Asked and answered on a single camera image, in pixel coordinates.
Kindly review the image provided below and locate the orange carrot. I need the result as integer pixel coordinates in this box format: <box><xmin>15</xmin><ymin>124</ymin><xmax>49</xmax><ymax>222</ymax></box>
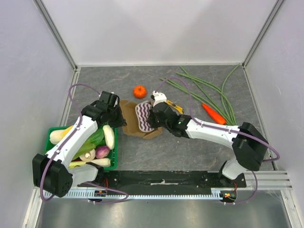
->
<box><xmin>202</xmin><ymin>103</ymin><xmax>227</xmax><ymax>125</ymax></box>

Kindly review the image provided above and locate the brown cardboard express box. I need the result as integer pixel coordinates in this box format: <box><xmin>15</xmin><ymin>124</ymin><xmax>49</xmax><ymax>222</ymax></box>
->
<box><xmin>120</xmin><ymin>100</ymin><xmax>162</xmax><ymax>140</ymax></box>

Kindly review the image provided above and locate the green plastic basket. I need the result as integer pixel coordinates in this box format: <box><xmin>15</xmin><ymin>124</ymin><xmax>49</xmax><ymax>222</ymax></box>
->
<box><xmin>42</xmin><ymin>126</ymin><xmax>119</xmax><ymax>171</ymax></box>

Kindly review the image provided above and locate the grey slotted cable duct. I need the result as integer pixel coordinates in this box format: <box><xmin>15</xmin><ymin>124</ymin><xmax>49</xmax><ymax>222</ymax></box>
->
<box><xmin>47</xmin><ymin>187</ymin><xmax>225</xmax><ymax>200</ymax></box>

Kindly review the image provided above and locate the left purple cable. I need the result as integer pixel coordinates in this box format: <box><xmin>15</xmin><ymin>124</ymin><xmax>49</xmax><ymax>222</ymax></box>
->
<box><xmin>39</xmin><ymin>83</ymin><xmax>129</xmax><ymax>204</ymax></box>

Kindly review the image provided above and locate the small orange pumpkin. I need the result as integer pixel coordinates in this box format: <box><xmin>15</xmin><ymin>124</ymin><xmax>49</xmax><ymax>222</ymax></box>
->
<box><xmin>133</xmin><ymin>85</ymin><xmax>147</xmax><ymax>99</ymax></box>

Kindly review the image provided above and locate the green leafy vegetable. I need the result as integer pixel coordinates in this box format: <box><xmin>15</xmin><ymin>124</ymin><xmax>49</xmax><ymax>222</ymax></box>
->
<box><xmin>42</xmin><ymin>127</ymin><xmax>105</xmax><ymax>160</ymax></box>

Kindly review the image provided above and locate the white corn cob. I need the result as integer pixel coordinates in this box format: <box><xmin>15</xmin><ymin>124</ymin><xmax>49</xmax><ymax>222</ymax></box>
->
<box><xmin>49</xmin><ymin>126</ymin><xmax>73</xmax><ymax>145</ymax></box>

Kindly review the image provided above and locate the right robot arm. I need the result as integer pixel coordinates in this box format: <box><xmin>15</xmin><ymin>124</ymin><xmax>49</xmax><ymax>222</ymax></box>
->
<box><xmin>148</xmin><ymin>102</ymin><xmax>267</xmax><ymax>187</ymax></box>

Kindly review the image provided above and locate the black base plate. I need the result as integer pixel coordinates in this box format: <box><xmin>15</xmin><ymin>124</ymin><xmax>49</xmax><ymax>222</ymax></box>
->
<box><xmin>95</xmin><ymin>170</ymin><xmax>246</xmax><ymax>190</ymax></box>

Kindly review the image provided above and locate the purple onion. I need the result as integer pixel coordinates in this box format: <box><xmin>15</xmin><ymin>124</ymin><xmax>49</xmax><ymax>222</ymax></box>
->
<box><xmin>95</xmin><ymin>146</ymin><xmax>110</xmax><ymax>159</ymax></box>

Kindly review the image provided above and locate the yellow utility knife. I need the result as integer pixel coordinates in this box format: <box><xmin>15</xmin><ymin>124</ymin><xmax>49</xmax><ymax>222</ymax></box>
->
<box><xmin>166</xmin><ymin>100</ymin><xmax>184</xmax><ymax>114</ymax></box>

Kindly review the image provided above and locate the purple white wavy cloth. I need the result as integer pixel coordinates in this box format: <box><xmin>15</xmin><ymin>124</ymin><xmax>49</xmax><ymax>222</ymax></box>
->
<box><xmin>135</xmin><ymin>101</ymin><xmax>154</xmax><ymax>133</ymax></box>

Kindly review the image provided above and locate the white mushroom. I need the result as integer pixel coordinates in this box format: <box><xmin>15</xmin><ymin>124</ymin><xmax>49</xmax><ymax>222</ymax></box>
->
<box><xmin>79</xmin><ymin>149</ymin><xmax>95</xmax><ymax>162</ymax></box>

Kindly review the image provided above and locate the white eggplant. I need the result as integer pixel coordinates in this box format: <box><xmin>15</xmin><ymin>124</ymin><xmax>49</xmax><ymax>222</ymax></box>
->
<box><xmin>103</xmin><ymin>125</ymin><xmax>115</xmax><ymax>150</ymax></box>

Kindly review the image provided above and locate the green celery stalk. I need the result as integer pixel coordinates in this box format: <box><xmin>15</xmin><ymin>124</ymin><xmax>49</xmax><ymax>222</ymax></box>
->
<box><xmin>69</xmin><ymin>161</ymin><xmax>87</xmax><ymax>169</ymax></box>

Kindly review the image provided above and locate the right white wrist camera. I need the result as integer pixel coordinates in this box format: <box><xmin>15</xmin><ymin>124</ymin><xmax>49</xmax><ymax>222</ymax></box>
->
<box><xmin>151</xmin><ymin>91</ymin><xmax>167</xmax><ymax>106</ymax></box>

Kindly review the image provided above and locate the bunch of long green beans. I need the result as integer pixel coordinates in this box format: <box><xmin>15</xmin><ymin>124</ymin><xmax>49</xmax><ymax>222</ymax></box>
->
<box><xmin>157</xmin><ymin>64</ymin><xmax>241</xmax><ymax>125</ymax></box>

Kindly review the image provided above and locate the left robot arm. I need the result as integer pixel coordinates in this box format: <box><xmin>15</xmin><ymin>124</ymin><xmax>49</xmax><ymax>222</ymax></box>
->
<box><xmin>32</xmin><ymin>91</ymin><xmax>126</xmax><ymax>198</ymax></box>

